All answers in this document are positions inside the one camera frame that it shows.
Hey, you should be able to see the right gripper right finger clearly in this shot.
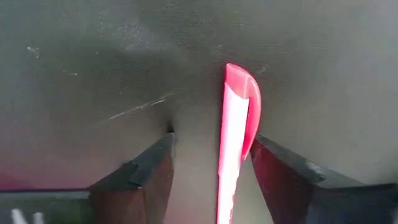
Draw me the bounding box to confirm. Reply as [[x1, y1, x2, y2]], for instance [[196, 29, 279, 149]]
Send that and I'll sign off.
[[250, 134, 389, 224]]

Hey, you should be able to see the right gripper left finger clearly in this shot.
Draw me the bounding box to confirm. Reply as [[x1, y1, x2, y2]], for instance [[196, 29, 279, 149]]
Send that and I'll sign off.
[[88, 132, 175, 224]]

